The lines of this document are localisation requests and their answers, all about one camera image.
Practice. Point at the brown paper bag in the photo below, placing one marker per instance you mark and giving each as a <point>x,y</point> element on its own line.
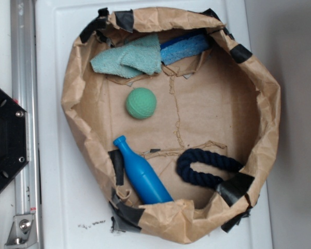
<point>212,139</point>

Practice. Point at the green ball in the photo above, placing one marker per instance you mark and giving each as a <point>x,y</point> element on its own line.
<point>141,103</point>

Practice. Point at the aluminium rail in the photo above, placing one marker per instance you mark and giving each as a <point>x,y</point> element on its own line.
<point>24,91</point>

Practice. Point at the blue sponge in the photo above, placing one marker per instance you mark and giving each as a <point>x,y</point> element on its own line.
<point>182,47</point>

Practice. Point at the blue plastic bottle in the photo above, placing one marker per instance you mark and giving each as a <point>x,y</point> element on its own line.
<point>142,176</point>

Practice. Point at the white tray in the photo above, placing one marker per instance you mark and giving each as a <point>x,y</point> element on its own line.
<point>75,212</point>

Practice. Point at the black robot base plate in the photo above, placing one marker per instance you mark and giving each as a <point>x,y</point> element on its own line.
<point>13,147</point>

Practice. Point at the light blue cloth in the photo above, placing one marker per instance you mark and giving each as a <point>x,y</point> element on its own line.
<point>141,56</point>

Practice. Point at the metal corner bracket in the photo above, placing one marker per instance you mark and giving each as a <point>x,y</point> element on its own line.
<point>23,232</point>

